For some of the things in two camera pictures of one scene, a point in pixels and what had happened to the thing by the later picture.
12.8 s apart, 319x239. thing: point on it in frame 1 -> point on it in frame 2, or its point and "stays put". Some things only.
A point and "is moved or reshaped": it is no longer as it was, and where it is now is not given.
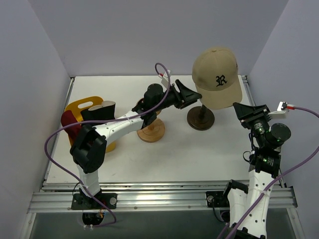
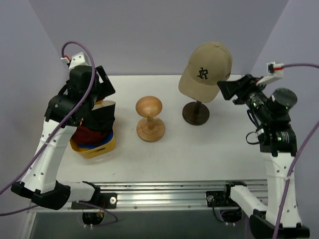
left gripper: x=179 y=94 -> x=105 y=81
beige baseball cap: x=216 y=76 is moved or reshaped
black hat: x=105 y=111 stays put
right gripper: x=252 y=116 -> x=239 y=87
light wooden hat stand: x=153 y=131 stays put
